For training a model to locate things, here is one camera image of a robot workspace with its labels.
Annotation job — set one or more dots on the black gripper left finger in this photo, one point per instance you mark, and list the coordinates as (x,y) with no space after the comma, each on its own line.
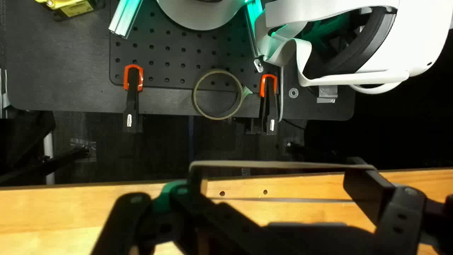
(141,221)

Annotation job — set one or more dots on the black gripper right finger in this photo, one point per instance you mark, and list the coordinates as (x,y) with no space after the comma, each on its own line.
(405,216)

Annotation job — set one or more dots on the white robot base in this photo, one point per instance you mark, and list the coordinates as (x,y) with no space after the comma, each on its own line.
(202,14)

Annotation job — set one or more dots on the orange black spring clamp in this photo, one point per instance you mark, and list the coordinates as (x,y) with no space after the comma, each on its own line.
(269,110)
(131,107)

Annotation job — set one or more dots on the olive tape roll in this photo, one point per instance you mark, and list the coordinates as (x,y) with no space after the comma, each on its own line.
(196,100)

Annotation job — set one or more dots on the black perforated breadboard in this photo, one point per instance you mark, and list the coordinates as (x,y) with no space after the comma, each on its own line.
(178,51)

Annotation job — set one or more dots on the white VR headset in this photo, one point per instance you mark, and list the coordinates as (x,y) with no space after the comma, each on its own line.
(414,32)

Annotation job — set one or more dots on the teal aluminium extrusion bar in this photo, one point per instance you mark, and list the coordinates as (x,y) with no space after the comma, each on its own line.
(124,15)
(252,32)

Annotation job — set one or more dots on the yellow object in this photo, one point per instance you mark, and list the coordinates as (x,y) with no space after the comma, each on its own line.
(65,7)

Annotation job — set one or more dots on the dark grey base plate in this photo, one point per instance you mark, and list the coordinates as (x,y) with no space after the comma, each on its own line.
(61,60)

